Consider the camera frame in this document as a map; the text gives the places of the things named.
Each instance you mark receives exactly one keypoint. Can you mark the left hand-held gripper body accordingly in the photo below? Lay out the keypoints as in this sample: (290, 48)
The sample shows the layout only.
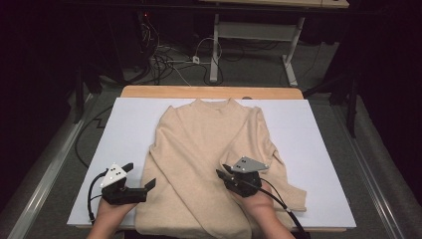
(124, 195)

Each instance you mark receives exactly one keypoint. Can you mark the metal floor rail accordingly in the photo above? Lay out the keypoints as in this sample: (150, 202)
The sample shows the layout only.
(371, 179)
(46, 176)

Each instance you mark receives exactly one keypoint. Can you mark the person's left hand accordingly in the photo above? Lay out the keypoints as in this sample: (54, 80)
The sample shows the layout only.
(111, 215)

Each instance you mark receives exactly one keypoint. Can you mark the beige knit sweater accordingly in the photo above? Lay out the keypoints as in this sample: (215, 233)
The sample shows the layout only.
(192, 149)

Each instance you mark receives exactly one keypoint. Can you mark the person's right hand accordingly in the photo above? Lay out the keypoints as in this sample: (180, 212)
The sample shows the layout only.
(258, 204)

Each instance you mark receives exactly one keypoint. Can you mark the light wooden desk top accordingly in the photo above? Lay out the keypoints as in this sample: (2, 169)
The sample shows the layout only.
(282, 2)

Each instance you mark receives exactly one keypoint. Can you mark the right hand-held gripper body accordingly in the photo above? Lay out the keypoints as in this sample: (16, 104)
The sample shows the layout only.
(247, 182)

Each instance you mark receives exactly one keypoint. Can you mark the white board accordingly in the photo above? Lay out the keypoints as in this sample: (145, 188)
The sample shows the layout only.
(109, 149)

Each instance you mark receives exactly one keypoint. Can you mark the black stand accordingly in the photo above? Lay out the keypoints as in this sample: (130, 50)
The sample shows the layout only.
(79, 99)
(351, 109)

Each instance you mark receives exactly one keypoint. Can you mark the white power adapter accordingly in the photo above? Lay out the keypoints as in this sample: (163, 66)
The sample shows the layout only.
(196, 59)

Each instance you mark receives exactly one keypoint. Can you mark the white metal desk frame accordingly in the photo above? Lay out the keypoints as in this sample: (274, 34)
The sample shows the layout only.
(255, 31)

